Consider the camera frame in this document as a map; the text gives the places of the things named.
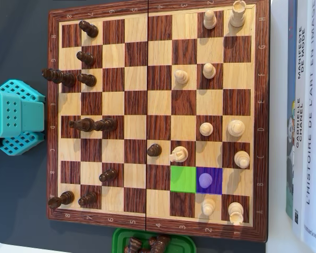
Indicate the light pawn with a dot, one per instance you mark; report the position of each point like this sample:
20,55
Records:
208,206
210,19
181,77
205,180
209,71
206,129

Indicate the teal perforated robot base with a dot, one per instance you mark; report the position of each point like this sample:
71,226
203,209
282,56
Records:
15,88

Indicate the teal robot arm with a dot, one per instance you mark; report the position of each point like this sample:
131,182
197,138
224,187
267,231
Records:
29,116

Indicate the tall dark chess piece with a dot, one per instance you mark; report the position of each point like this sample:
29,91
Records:
61,77

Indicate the captured dark chess piece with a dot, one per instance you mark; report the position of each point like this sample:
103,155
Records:
135,243
152,241
128,249
160,243

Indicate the wooden folding chessboard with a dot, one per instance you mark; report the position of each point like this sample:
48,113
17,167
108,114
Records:
158,105

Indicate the dark pawn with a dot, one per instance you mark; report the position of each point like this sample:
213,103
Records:
90,29
108,175
87,58
88,79
88,199
154,150

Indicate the light knight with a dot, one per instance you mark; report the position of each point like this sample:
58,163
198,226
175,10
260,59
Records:
179,154

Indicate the dark queen piece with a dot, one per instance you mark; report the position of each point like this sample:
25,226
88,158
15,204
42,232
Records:
84,124

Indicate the light rook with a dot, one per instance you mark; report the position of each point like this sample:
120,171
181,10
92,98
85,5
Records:
237,14
236,212

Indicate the green plastic tray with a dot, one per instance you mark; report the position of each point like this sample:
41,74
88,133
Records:
118,239

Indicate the dark rook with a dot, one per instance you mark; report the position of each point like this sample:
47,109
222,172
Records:
61,199

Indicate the Gabrielle Chanel book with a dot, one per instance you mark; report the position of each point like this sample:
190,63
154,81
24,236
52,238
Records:
300,79

